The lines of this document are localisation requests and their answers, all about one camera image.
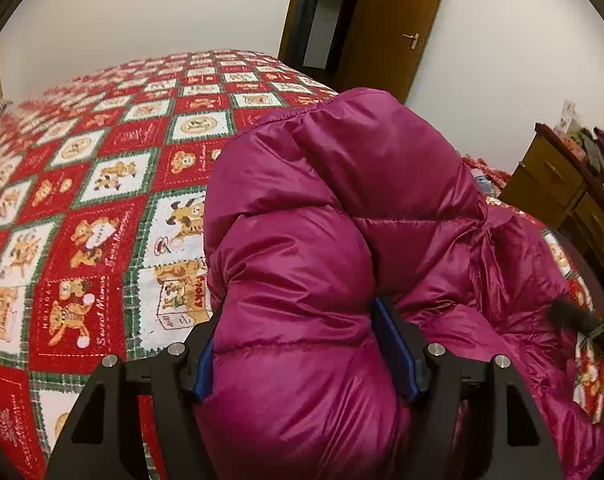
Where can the magenta puffer jacket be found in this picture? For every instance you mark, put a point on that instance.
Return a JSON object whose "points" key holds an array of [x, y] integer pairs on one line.
{"points": [[313, 213]]}

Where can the clutter on dresser top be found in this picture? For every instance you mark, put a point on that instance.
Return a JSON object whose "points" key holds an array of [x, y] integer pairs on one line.
{"points": [[585, 144]]}

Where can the brown wooden dresser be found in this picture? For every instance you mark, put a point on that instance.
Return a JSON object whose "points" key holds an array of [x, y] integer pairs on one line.
{"points": [[556, 187]]}

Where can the silver door handle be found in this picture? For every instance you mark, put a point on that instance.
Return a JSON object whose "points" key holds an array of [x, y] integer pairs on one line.
{"points": [[414, 40]]}

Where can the brown wooden door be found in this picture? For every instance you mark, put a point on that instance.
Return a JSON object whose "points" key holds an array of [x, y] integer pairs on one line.
{"points": [[375, 54]]}

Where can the clothes pile on floor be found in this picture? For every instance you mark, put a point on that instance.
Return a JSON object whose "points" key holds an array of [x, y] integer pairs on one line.
{"points": [[491, 181]]}

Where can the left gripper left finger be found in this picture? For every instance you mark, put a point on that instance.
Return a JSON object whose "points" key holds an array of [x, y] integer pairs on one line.
{"points": [[102, 436]]}

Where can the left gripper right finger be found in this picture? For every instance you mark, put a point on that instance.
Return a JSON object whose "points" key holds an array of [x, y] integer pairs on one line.
{"points": [[469, 419]]}

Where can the red patchwork cartoon bedspread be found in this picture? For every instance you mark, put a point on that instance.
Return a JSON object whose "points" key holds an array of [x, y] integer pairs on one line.
{"points": [[103, 185]]}

